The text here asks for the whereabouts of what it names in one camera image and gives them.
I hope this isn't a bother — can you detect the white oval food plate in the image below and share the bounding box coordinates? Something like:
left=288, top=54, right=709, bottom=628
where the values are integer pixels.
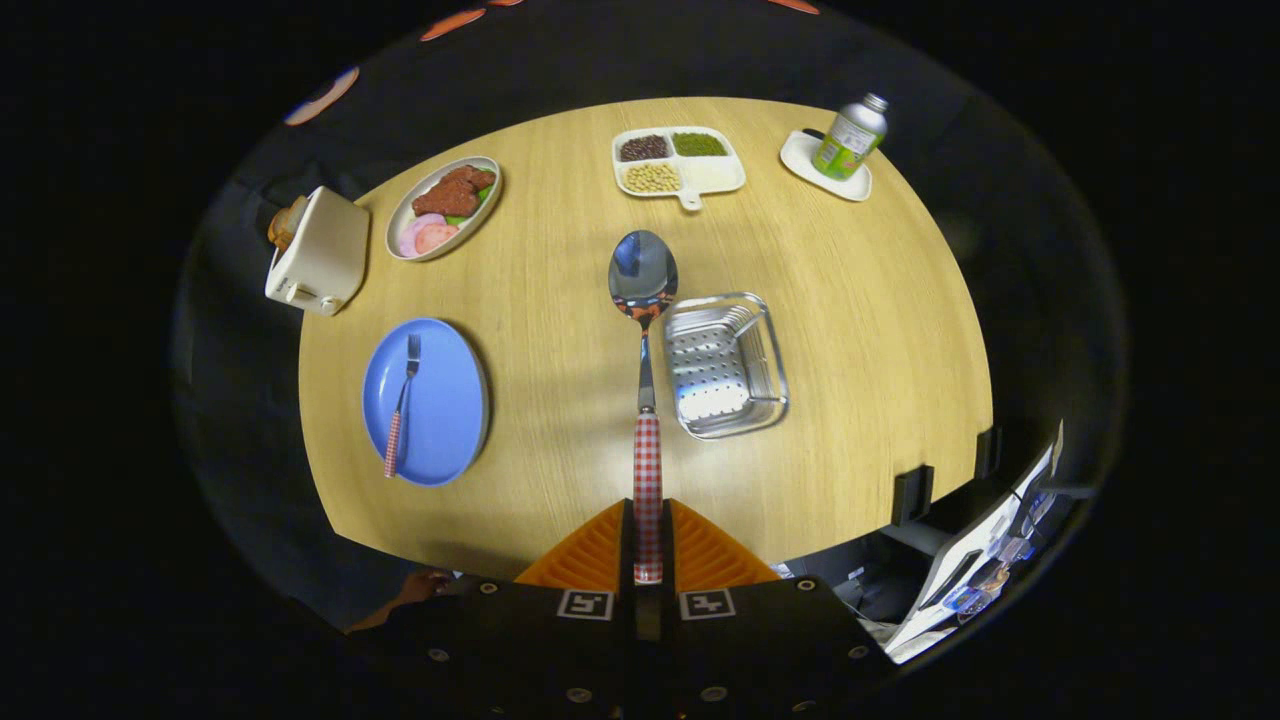
left=386, top=156, right=503, bottom=263

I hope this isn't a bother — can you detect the cream white toaster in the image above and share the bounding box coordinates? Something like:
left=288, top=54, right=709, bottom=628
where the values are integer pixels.
left=264, top=186, right=371, bottom=318

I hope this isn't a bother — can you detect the green label metal bottle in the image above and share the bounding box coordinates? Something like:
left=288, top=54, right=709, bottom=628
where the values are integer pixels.
left=812, top=93, right=890, bottom=181

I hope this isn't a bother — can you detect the green lettuce leaf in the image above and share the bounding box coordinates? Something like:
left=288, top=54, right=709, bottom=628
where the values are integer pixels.
left=445, top=185, right=496, bottom=226

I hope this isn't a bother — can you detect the white square coaster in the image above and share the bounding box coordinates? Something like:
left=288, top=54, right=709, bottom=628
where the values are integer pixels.
left=780, top=128, right=873, bottom=203

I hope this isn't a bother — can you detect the steel wire basket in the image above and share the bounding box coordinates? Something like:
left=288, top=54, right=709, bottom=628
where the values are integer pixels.
left=663, top=292, right=790, bottom=441

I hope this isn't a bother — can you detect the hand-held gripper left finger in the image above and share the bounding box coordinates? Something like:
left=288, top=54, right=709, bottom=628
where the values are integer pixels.
left=380, top=498, right=638, bottom=720

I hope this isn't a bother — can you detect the red checked handle fork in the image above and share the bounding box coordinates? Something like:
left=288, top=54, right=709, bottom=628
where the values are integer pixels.
left=383, top=334, right=422, bottom=479

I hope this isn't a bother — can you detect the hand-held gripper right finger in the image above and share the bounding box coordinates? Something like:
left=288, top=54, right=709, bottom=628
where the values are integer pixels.
left=660, top=498, right=896, bottom=720

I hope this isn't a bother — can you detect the brown meat piece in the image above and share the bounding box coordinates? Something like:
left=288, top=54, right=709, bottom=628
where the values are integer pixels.
left=411, top=165, right=498, bottom=219

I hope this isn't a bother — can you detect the white divided dish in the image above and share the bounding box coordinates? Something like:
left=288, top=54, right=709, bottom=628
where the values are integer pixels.
left=612, top=126, right=747, bottom=212

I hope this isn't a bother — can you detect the blue round plate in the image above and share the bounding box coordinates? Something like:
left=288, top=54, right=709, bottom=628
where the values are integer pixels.
left=362, top=318, right=491, bottom=488

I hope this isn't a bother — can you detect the red checked handle spoon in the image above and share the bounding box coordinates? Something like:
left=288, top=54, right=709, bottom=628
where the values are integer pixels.
left=607, top=230, right=680, bottom=586

